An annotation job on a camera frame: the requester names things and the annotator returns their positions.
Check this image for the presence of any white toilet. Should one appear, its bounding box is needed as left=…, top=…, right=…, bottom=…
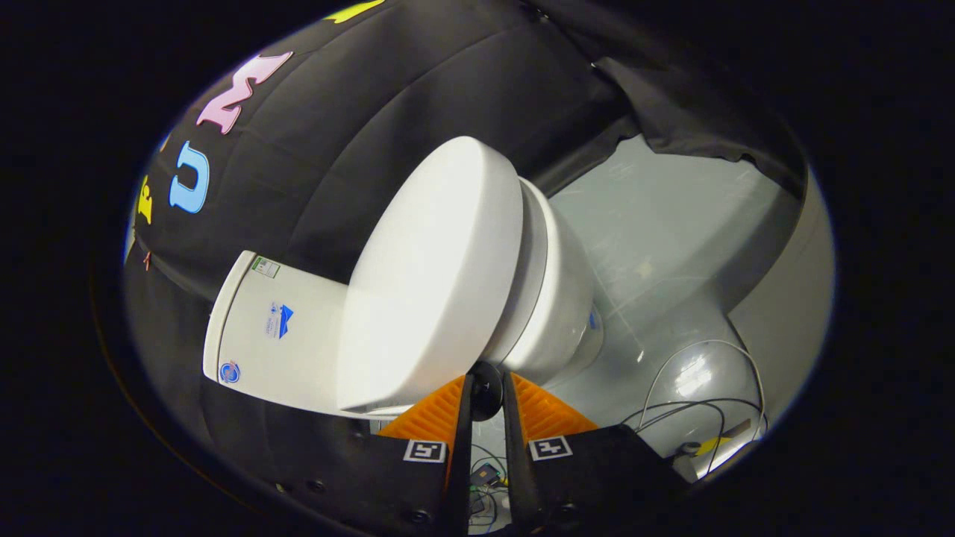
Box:
left=203, top=178, right=606, bottom=418

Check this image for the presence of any black backdrop cloth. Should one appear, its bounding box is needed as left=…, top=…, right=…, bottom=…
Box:
left=123, top=0, right=811, bottom=478

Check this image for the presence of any white toilet lid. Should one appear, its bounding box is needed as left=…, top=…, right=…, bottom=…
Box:
left=335, top=136, right=525, bottom=415

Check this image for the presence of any black lid handle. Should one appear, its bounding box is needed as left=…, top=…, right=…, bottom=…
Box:
left=469, top=362, right=505, bottom=423

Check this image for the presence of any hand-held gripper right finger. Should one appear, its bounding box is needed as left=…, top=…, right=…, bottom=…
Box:
left=501, top=371, right=688, bottom=535

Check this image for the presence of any white cable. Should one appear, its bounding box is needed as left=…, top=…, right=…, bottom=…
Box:
left=638, top=339, right=769, bottom=450

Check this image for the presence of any black cable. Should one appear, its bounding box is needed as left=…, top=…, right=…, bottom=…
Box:
left=621, top=398, right=763, bottom=457

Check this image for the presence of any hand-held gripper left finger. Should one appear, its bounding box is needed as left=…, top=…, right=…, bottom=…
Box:
left=295, top=373, right=475, bottom=535

